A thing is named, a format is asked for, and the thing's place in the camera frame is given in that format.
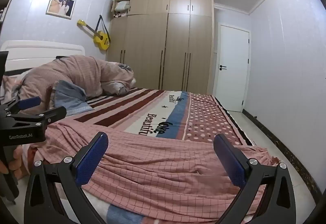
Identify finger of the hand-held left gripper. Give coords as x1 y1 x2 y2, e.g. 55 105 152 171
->
0 96 42 119
5 106 67 129

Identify folded white bedding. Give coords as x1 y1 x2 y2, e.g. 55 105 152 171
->
115 1 130 13

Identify yellow guitar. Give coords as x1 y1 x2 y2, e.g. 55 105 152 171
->
78 19 110 50

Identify black guitar strap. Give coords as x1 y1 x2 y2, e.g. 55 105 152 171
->
95 15 110 43

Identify beige wardrobe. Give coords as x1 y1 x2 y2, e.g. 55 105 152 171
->
106 0 214 94

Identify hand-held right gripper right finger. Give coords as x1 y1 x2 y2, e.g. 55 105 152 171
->
213 133 297 224

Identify white door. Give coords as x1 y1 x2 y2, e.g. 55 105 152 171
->
213 24 251 112

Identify person's left hand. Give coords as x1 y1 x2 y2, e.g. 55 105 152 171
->
10 147 29 179

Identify striped printed blanket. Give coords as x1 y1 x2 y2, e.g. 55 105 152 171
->
22 88 255 224

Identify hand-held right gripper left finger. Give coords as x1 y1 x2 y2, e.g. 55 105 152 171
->
24 132 110 224

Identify framed wall photo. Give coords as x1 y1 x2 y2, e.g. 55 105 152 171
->
46 0 76 20

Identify pink plaid pants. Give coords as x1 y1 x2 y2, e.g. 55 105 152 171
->
32 122 281 219

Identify white headboard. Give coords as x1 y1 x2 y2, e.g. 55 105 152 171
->
0 40 86 73

